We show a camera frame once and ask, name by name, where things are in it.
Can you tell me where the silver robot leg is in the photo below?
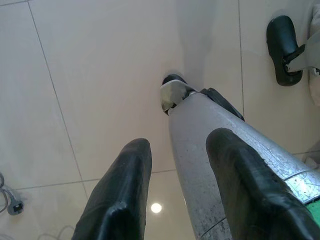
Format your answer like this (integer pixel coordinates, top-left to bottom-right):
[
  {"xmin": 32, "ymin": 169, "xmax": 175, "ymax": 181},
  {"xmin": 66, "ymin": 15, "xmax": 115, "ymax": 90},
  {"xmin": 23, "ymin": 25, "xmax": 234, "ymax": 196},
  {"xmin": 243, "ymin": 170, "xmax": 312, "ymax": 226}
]
[
  {"xmin": 286, "ymin": 0, "xmax": 320, "ymax": 76},
  {"xmin": 159, "ymin": 79, "xmax": 320, "ymax": 240}
]

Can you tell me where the black robot right foot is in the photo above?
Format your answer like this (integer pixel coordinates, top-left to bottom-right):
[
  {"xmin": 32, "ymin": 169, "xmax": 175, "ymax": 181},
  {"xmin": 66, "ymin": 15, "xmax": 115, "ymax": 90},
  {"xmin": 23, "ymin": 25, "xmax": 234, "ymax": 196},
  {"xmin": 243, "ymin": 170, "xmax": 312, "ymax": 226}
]
[{"xmin": 266, "ymin": 15, "xmax": 307, "ymax": 87}]

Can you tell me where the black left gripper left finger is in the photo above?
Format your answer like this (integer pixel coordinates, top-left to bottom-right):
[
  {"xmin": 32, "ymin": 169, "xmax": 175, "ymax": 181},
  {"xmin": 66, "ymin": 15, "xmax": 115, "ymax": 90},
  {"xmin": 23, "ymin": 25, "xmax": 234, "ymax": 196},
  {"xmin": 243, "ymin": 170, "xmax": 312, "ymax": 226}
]
[{"xmin": 71, "ymin": 138, "xmax": 153, "ymax": 240}]

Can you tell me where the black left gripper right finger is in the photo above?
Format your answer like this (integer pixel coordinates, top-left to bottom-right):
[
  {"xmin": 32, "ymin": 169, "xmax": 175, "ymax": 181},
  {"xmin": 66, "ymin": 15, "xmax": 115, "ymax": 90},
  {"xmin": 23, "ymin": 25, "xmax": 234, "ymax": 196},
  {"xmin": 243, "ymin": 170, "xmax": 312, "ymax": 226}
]
[{"xmin": 205, "ymin": 127, "xmax": 320, "ymax": 240}]

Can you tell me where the silver robot right leg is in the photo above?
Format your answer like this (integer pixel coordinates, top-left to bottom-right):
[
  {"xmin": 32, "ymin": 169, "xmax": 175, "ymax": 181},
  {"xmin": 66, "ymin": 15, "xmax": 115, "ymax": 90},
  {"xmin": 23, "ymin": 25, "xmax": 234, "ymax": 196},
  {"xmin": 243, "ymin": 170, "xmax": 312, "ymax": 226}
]
[{"xmin": 286, "ymin": 0, "xmax": 320, "ymax": 76}]

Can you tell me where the black robot left foot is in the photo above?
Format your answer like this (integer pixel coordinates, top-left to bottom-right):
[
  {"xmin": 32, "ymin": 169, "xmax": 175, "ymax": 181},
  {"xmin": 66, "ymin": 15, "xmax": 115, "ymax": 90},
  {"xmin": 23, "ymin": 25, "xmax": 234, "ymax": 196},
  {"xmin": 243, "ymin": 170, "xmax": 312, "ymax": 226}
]
[{"xmin": 162, "ymin": 73, "xmax": 189, "ymax": 86}]

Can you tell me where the silver robot left leg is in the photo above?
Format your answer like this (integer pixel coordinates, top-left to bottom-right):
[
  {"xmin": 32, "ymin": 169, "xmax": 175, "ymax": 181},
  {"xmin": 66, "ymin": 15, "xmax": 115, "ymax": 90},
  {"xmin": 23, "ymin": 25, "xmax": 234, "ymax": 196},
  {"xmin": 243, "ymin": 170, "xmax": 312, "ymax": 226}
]
[{"xmin": 159, "ymin": 79, "xmax": 320, "ymax": 240}]

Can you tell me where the black robot foot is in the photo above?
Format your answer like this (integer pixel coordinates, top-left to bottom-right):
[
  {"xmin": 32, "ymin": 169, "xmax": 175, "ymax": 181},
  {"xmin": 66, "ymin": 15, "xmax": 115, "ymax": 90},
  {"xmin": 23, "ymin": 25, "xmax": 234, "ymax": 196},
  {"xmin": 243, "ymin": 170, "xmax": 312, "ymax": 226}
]
[
  {"xmin": 162, "ymin": 73, "xmax": 189, "ymax": 86},
  {"xmin": 266, "ymin": 15, "xmax": 307, "ymax": 87}
]

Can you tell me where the grey cable with plug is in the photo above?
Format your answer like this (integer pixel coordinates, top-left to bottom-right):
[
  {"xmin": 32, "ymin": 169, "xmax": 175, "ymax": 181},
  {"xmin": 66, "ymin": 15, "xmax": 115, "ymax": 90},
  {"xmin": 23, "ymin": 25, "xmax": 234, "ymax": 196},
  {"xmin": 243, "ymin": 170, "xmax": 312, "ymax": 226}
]
[{"xmin": 0, "ymin": 171, "xmax": 26, "ymax": 216}]

